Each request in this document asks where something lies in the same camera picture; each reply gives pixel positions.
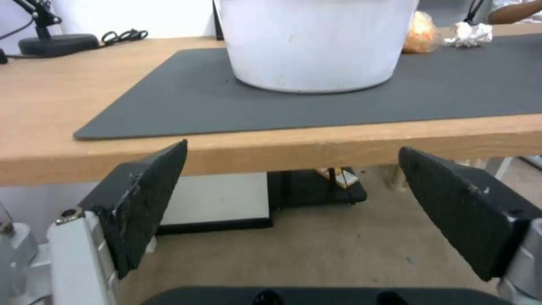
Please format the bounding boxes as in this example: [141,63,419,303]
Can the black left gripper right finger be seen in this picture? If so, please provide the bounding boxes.
[398,146,542,305]

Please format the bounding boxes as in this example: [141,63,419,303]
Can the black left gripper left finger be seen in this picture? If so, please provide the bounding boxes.
[46,139,189,305]

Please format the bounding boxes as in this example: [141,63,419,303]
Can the black platform base with grey plate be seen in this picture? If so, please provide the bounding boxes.
[155,172,275,236]

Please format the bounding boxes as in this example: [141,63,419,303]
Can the crumpled silver foil ball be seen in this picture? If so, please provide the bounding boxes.
[442,22,494,49]

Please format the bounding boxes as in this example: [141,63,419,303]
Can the dark grey desk mat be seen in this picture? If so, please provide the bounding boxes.
[73,33,542,140]

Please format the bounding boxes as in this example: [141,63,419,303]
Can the black desk lamp base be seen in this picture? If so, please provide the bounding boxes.
[18,0,100,57]

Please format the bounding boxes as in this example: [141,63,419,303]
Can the orange crumpled plastic wrapper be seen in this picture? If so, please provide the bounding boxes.
[401,11,443,54]

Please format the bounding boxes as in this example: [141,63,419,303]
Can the white round bucket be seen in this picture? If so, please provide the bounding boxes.
[213,0,421,94]

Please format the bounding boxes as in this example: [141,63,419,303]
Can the black coiled cable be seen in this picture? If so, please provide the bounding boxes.
[100,29,149,46]

